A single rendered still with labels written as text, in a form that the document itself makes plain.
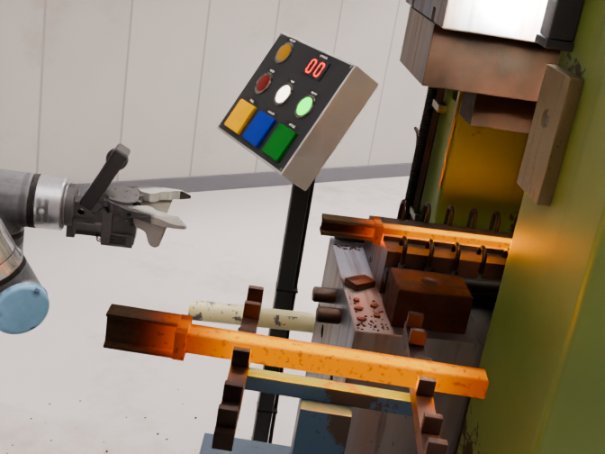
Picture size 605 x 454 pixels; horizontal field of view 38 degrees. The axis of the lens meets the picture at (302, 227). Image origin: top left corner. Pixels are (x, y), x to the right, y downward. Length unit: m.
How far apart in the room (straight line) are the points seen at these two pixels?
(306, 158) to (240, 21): 2.63
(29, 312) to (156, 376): 1.53
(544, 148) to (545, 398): 0.32
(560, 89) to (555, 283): 0.25
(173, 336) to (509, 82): 0.68
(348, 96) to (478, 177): 0.34
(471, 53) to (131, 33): 2.94
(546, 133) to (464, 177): 0.54
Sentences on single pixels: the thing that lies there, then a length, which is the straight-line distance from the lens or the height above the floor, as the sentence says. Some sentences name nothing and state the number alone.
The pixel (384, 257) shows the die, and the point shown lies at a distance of 1.47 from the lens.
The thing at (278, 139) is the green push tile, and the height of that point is 1.01.
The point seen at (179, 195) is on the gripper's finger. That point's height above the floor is 1.00.
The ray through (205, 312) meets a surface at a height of 0.63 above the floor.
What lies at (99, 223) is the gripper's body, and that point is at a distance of 1.49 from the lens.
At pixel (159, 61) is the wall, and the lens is 4.28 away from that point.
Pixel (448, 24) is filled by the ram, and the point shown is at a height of 1.37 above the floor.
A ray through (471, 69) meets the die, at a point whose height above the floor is 1.30.
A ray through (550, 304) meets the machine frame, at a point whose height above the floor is 1.08.
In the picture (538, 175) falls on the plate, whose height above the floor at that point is 1.22.
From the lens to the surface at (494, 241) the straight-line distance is 1.56.
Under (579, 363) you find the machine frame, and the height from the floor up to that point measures 1.04.
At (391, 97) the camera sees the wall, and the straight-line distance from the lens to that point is 5.18.
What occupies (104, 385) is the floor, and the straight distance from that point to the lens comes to 2.85.
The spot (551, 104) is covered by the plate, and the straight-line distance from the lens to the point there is 1.20.
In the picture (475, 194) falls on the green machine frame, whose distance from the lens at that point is 1.73.
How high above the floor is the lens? 1.52
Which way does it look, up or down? 21 degrees down
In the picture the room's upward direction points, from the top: 9 degrees clockwise
